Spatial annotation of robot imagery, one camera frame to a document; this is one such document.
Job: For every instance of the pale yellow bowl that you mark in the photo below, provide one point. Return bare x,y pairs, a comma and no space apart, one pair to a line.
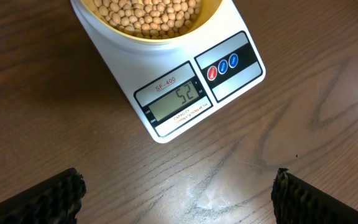
209,10

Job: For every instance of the soybeans in bowl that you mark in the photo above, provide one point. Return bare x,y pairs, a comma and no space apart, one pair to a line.
149,19

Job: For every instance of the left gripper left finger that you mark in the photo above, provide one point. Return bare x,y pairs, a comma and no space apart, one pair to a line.
55,200

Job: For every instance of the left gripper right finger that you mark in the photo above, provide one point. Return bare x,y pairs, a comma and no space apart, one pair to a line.
297,202

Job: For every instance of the white digital kitchen scale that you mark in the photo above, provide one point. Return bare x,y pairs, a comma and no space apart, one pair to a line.
172,87

